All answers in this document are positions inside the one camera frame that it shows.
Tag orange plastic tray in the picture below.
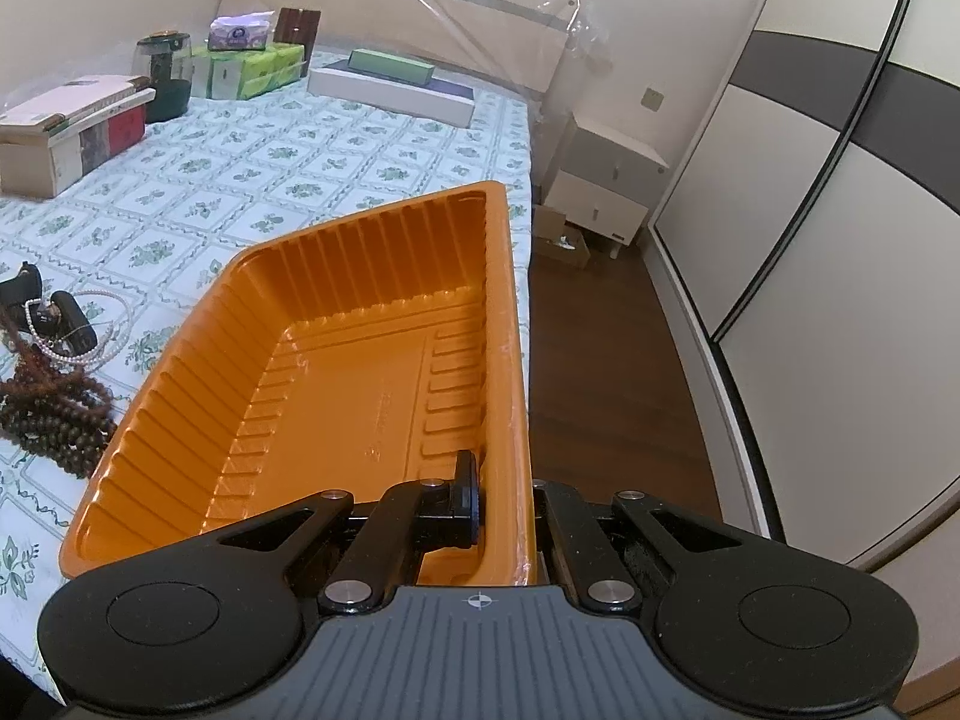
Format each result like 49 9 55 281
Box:
59 181 535 585

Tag dark wooden bead necklace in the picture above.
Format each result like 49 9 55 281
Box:
0 305 116 480

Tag black cylinder tube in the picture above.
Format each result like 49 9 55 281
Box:
50 291 98 356

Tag black strap watch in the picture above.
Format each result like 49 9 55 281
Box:
0 262 43 330

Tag small cardboard box on floor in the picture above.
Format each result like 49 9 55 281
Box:
532 205 590 270

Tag white bedside nightstand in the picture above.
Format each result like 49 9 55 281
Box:
544 115 670 259

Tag white grey sliding wardrobe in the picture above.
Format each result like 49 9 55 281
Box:
652 0 958 571

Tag floral green white bedsheet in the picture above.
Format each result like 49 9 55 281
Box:
2 83 532 691

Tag long white flat box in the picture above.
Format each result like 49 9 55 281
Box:
308 59 475 128

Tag green long box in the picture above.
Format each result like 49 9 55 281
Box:
348 49 434 88

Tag green tissue pack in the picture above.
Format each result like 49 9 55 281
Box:
190 44 308 101

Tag clear plastic wrap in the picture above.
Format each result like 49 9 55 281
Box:
404 0 608 112

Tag dark brown box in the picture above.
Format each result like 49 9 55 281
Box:
274 7 322 76

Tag purple tissue pack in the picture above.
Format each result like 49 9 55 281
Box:
206 11 274 52

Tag dark green lantern jar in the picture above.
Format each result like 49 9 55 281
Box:
133 31 194 124

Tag cardboard box with books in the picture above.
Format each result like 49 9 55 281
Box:
2 75 156 200

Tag white pearl necklace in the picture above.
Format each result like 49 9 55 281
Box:
21 287 136 374

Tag wall socket plate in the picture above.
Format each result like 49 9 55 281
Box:
641 88 664 112

